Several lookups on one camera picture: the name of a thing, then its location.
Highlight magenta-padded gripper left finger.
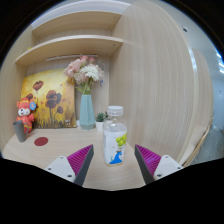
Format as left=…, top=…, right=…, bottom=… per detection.
left=44, top=144, right=95, bottom=187

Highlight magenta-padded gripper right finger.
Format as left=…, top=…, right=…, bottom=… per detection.
left=134, top=144, right=184, bottom=185

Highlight clear plastic drink bottle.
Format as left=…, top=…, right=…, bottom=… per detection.
left=102, top=105, right=128, bottom=167

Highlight flat round red coaster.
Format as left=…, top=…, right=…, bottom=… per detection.
left=33, top=136, right=49, bottom=147

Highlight grey ribbed mug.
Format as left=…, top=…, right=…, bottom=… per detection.
left=12, top=120, right=28, bottom=143

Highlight small potted succulent plant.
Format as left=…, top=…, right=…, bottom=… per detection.
left=94, top=111, right=109, bottom=132

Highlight teal faceted vase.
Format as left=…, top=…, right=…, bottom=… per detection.
left=79, top=94, right=97, bottom=131

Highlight red plush bear toy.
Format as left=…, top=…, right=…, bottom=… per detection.
left=16, top=97, right=38, bottom=134

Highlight yellow poppy flower painting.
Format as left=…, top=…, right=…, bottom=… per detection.
left=20, top=68, right=78, bottom=129

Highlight pink and white flower bouquet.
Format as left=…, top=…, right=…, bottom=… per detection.
left=63, top=55, right=105, bottom=96

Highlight white light bar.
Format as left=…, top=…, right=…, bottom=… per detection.
left=45, top=54, right=100, bottom=62

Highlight light wood shelf unit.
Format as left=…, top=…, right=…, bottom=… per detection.
left=14, top=10, right=124, bottom=66

